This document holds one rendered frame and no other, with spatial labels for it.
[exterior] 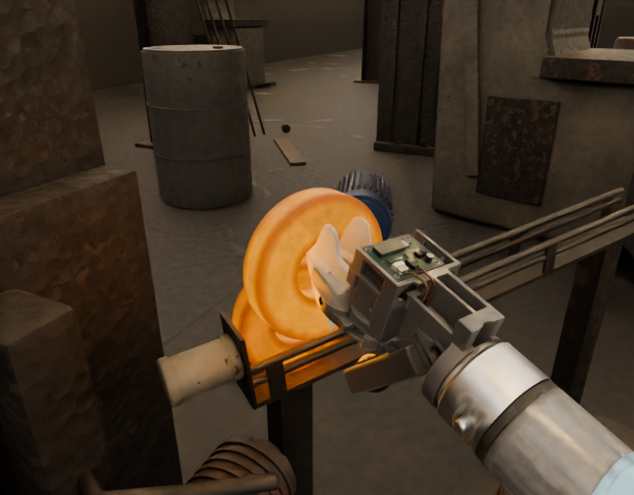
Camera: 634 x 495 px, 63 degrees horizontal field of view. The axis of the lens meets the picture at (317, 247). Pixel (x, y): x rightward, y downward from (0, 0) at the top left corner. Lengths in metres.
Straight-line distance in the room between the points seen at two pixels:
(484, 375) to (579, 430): 0.06
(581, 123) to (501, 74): 0.44
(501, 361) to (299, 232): 0.22
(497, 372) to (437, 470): 1.09
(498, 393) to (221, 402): 1.32
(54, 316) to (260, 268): 0.21
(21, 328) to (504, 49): 2.49
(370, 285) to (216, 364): 0.28
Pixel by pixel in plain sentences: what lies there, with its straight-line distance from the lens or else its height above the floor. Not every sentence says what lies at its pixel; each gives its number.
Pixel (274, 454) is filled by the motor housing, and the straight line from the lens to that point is 0.75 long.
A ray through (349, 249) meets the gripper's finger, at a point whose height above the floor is 0.85.
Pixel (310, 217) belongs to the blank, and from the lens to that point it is 0.49.
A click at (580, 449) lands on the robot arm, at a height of 0.82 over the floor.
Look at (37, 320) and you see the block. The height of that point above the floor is 0.80.
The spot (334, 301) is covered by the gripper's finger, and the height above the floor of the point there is 0.83.
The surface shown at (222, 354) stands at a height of 0.69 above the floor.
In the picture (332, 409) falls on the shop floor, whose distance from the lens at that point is 1.59.
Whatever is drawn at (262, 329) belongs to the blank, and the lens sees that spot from 0.64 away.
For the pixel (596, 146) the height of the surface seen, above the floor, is 0.51.
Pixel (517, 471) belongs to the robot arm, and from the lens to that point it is 0.37.
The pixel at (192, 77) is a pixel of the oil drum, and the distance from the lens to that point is 2.95.
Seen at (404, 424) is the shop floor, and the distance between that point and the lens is 1.56.
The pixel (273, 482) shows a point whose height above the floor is 0.56.
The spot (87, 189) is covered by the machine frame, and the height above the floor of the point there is 0.87.
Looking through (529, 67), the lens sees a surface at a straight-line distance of 2.71.
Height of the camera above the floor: 1.06
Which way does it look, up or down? 25 degrees down
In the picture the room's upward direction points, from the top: straight up
